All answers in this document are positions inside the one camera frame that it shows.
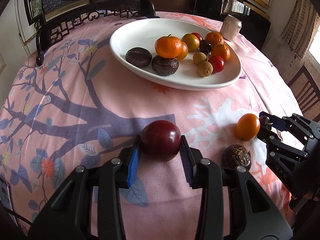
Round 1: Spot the water chestnut in plate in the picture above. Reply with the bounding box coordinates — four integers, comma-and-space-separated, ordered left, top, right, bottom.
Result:
125, 47, 152, 68

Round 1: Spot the smartphone on table edge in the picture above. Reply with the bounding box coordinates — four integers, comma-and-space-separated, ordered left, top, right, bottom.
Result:
0, 177, 14, 212

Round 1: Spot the yellow-orange round fruit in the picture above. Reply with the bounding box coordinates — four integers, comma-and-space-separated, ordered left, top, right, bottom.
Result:
181, 34, 200, 51

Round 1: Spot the dark carved wooden chair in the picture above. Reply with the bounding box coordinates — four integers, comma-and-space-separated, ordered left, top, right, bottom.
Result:
36, 0, 157, 66

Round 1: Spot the mandarin in plate rear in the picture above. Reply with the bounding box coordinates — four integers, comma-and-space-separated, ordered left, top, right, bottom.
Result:
205, 31, 224, 47

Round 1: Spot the dark brown water chestnut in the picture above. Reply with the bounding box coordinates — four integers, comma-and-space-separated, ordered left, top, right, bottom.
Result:
151, 55, 180, 76

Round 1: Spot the mandarin in plate front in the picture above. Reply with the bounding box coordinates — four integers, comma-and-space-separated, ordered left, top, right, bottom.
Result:
211, 44, 231, 62

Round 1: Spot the mandarin in plate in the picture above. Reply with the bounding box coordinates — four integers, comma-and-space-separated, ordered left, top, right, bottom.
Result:
205, 31, 224, 47
211, 44, 231, 62

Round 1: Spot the pink floral tablecloth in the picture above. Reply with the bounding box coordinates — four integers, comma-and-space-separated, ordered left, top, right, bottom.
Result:
1, 17, 301, 239

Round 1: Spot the white oval plate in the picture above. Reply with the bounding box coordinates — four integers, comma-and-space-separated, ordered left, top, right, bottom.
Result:
110, 18, 242, 90

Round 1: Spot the dark cherry with stem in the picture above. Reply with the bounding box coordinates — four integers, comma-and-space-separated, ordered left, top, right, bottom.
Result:
199, 40, 212, 55

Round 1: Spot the pale pink drink can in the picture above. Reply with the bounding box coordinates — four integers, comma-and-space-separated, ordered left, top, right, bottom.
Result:
220, 15, 242, 42

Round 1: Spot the orange mandarin with stem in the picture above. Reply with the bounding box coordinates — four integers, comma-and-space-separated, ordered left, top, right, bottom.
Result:
155, 35, 182, 59

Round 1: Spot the wooden chair at right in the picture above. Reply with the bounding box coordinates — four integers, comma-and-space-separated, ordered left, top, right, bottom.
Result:
288, 65, 319, 114

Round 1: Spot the orange kumquat on table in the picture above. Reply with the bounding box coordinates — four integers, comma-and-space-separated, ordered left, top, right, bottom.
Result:
235, 113, 260, 141

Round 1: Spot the small orange in plate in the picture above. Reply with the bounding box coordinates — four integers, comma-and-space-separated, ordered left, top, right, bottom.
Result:
176, 41, 189, 61

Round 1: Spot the tan longan fruit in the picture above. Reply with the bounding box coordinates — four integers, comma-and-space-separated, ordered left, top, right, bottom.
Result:
193, 52, 207, 66
197, 61, 213, 77

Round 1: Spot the red cherry tomato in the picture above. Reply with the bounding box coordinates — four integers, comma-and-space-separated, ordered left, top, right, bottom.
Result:
208, 55, 225, 73
192, 33, 203, 41

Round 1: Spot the dark red plum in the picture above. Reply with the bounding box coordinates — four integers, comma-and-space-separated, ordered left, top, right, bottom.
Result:
140, 120, 182, 162

